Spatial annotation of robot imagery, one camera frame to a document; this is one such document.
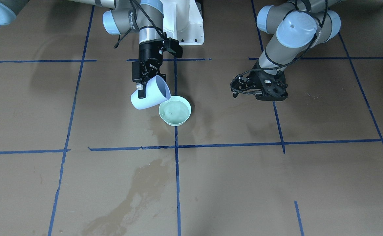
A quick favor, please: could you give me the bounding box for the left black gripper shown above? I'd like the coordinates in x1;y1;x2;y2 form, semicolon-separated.
230;70;288;101

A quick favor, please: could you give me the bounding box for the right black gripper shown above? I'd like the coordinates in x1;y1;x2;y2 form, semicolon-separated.
132;39;166;99

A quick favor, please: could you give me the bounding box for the light blue paper cup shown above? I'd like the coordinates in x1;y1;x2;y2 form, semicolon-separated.
130;75;171;109

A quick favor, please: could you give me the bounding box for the mint green bowl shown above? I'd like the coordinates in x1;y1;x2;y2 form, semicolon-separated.
159;96;192;127

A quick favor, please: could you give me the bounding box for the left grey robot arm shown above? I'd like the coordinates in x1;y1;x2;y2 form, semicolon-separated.
230;0;341;101

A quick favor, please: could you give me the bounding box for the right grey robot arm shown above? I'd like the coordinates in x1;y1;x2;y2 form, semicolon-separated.
80;0;182;99

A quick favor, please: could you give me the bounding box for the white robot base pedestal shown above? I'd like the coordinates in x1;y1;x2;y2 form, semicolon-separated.
161;0;205;46

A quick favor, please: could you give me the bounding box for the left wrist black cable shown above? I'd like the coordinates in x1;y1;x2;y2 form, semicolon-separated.
231;0;330;95

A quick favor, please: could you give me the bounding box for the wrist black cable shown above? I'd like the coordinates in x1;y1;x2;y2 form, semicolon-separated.
231;0;330;95
114;0;165;49

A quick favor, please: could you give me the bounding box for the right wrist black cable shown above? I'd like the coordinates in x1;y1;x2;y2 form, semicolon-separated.
114;0;165;49

